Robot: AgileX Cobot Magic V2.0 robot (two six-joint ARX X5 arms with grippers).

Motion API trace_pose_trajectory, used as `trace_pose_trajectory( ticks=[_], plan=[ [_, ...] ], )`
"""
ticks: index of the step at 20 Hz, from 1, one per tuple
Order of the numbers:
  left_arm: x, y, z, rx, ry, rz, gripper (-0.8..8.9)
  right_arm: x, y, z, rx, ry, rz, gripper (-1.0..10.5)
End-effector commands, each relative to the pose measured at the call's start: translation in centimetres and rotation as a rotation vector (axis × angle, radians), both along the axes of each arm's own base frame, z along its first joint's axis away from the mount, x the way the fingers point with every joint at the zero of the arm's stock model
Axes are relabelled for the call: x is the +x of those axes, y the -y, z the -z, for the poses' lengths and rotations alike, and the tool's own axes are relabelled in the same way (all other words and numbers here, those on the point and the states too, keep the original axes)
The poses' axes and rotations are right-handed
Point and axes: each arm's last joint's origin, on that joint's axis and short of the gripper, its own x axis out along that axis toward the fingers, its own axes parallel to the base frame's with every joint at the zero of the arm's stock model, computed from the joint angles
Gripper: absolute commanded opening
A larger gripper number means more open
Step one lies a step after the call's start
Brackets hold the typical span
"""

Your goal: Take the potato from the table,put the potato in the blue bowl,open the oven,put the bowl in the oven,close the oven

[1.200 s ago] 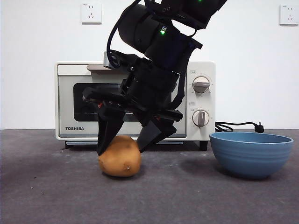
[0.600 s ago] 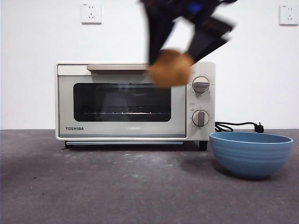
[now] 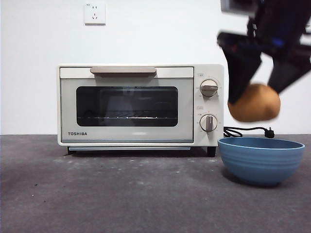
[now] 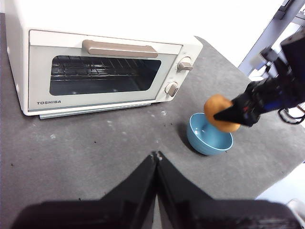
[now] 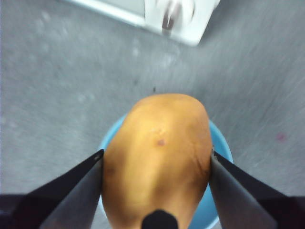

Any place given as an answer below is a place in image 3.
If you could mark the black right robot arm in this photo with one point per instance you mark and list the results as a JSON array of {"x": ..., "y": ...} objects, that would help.
[{"x": 281, "y": 12}]

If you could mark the brown potato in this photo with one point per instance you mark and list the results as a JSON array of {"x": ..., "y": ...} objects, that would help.
[{"x": 257, "y": 106}]

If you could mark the white wall socket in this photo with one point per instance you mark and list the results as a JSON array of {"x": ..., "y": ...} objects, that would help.
[{"x": 95, "y": 14}]

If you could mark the oven temperature knob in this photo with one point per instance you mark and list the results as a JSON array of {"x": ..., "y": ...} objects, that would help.
[{"x": 209, "y": 88}]

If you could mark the oven timer knob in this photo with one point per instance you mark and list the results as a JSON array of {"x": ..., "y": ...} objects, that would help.
[{"x": 208, "y": 123}]

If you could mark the cream Toshiba toaster oven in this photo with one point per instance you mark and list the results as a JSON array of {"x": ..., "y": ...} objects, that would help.
[{"x": 211, "y": 70}]

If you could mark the oven crumb tray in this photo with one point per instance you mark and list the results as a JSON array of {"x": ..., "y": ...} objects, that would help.
[{"x": 109, "y": 148}]

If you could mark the blue ribbed bowl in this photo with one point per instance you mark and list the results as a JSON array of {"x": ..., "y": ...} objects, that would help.
[{"x": 261, "y": 165}]

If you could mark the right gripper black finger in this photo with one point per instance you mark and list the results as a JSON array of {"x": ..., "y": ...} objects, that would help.
[
  {"x": 288, "y": 72},
  {"x": 239, "y": 70}
]

